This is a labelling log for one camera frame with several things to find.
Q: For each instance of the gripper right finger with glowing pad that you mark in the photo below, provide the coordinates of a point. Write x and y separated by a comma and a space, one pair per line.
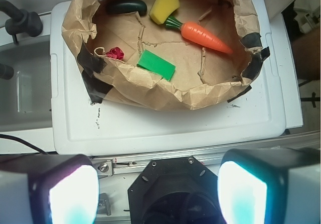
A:
277, 185

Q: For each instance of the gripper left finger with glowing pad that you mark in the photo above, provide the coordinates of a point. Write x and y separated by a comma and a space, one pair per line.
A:
48, 188

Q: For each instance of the orange plastic toy carrot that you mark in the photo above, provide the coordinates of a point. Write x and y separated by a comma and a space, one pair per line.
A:
198, 34

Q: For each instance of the white plastic bin lid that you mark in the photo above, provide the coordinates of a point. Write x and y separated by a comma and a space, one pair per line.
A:
110, 128

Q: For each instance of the grey sink basin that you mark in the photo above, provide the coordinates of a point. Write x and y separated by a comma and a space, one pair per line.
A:
26, 97

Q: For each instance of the small red crumpled object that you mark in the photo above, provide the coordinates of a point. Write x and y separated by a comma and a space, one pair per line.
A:
115, 53

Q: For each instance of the green rectangular block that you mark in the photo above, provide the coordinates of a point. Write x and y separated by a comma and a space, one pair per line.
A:
153, 63

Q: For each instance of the black sink faucet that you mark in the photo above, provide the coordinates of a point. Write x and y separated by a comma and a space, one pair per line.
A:
21, 21

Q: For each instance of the brown paper bag tray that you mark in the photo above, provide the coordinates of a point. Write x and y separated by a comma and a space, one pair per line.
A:
203, 77

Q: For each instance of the dark green toy cucumber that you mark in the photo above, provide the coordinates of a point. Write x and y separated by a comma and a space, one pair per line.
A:
126, 6

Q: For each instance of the yellow sponge wedge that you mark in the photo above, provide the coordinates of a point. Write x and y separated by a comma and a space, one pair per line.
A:
162, 9

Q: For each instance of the black octagonal mount plate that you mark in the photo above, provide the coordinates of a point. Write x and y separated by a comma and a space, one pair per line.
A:
176, 190

